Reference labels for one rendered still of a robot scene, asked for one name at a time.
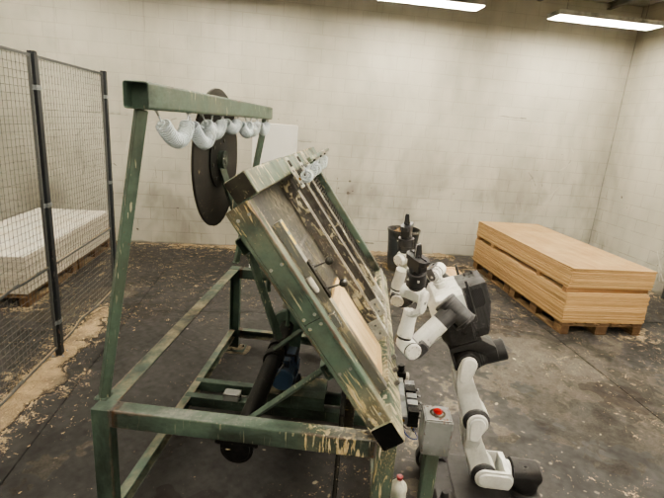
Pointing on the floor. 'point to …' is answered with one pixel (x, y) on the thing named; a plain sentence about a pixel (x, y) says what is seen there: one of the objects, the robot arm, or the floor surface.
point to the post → (427, 476)
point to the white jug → (398, 487)
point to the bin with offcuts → (397, 243)
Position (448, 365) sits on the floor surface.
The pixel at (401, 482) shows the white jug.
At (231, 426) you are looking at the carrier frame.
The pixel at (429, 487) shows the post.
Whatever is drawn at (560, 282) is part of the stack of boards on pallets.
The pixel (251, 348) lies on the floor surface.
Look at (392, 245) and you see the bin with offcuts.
